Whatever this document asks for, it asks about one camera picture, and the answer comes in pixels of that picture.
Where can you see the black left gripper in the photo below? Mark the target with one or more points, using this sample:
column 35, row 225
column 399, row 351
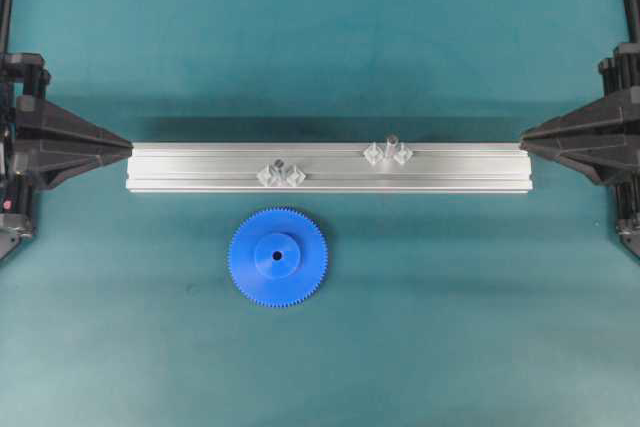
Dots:
column 46, row 166

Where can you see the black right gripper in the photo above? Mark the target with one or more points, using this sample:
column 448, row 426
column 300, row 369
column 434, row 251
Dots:
column 614, row 117

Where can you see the large blue plastic gear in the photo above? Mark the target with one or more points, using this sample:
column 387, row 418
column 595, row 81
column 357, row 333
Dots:
column 278, row 257

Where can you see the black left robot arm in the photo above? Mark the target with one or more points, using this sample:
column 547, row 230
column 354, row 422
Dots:
column 17, row 195

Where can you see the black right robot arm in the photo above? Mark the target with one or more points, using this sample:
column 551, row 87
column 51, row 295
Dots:
column 601, row 139

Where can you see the silver aluminium extrusion rail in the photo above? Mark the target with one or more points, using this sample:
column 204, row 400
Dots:
column 331, row 167

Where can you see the clear bracket of shaft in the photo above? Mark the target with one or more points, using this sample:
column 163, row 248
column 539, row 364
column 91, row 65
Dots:
column 373, row 154
column 269, row 176
column 402, row 154
column 294, row 176

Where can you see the steel shaft right on rail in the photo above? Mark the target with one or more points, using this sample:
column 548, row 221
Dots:
column 391, row 146

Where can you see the steel shaft on rail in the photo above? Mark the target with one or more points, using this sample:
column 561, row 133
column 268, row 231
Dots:
column 278, row 167
column 391, row 146

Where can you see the steel shaft left on rail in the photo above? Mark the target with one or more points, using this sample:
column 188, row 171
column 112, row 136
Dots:
column 278, row 167

